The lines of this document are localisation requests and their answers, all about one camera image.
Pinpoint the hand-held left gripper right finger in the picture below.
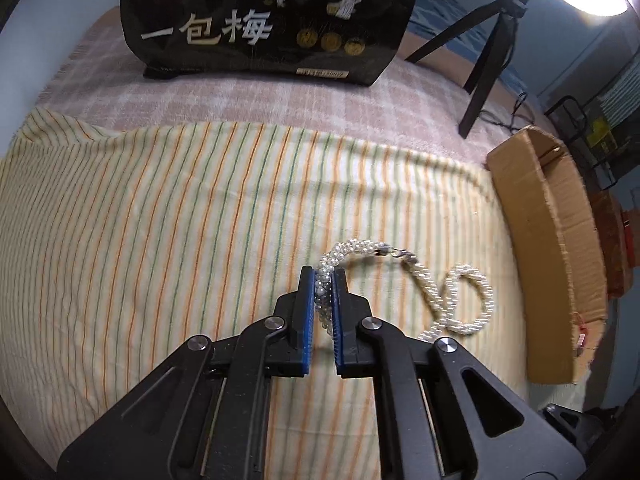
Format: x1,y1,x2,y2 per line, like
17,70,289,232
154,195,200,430
331,267,586,480

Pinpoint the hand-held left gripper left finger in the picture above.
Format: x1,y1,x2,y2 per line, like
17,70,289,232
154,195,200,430
56,266,318,480

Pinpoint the large pearl necklace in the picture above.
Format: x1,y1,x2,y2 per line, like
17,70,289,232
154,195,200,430
314,240,451,346

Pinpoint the cardboard box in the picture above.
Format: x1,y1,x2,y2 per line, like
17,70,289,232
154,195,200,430
486,126,610,385

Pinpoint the yellow striped cloth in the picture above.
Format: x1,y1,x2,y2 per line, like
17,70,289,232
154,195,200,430
0,110,531,480

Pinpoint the pink checked blanket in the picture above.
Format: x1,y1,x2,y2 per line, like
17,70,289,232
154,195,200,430
35,7,521,171

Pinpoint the black printed bag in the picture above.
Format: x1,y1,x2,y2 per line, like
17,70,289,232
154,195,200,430
120,0,426,86

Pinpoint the black tripod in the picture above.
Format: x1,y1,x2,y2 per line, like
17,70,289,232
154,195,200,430
404,0,533,140

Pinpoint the yellow box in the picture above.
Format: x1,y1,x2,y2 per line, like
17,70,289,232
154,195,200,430
587,117,618,148

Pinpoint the black shoe rack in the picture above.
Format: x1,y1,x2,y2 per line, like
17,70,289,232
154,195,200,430
545,95,621,191

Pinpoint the blue patterned bed sheet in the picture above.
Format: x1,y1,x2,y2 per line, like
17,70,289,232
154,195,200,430
407,0,538,106

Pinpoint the white striped towel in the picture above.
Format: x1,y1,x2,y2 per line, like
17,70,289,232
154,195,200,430
600,60,640,126

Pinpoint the small pearl bracelet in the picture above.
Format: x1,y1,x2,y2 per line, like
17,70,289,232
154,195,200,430
442,262,496,337

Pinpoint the black ring light cable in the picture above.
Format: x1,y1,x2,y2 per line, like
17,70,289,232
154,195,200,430
480,90,531,133

